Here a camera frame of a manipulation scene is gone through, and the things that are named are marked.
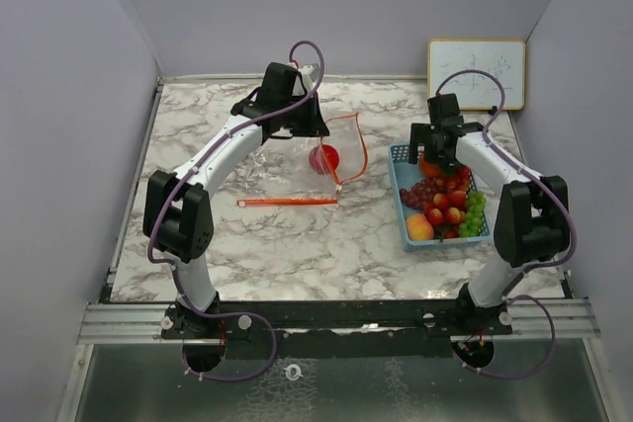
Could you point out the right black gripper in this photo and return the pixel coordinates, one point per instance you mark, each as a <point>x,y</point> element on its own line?
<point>421,133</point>

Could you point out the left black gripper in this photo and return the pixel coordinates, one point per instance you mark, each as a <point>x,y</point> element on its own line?
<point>316,126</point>

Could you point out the orange fruit with leaves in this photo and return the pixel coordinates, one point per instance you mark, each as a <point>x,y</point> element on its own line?
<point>431,170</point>

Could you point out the clear bag orange zipper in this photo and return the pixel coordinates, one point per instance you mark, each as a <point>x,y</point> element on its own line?
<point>310,167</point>

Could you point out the red apple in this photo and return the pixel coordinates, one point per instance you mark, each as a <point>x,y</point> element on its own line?
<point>323,159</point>

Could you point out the yellow pink peach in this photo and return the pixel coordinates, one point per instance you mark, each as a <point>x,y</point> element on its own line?
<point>419,228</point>

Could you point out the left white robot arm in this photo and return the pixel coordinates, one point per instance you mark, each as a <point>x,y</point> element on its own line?
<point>177,217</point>

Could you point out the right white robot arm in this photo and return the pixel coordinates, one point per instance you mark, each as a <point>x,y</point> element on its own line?
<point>533,228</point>

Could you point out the blue plastic basket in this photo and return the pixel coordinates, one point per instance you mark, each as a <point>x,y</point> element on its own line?
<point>404,175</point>

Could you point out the purple grape bunch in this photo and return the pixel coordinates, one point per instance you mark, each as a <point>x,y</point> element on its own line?
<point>421,194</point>

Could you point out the small framed whiteboard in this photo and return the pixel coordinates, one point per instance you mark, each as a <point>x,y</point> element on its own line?
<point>482,73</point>

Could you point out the green grape bunch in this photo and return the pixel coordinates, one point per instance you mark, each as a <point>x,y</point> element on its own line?
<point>472,220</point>

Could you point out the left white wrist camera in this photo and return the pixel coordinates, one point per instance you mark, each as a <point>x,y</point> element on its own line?
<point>306,79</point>

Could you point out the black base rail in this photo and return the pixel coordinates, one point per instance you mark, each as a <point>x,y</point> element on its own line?
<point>331,329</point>

